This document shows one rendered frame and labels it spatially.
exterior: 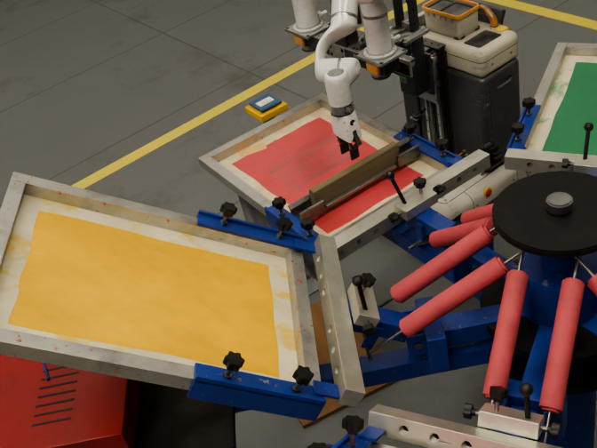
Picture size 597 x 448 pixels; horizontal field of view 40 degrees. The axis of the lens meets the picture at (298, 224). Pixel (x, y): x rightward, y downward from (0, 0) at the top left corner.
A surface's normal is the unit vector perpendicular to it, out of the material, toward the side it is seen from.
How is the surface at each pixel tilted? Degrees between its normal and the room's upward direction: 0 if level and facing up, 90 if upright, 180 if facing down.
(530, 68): 0
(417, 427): 58
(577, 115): 0
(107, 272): 32
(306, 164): 0
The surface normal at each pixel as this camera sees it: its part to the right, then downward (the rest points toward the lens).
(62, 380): -0.19, -0.77
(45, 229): 0.36, -0.76
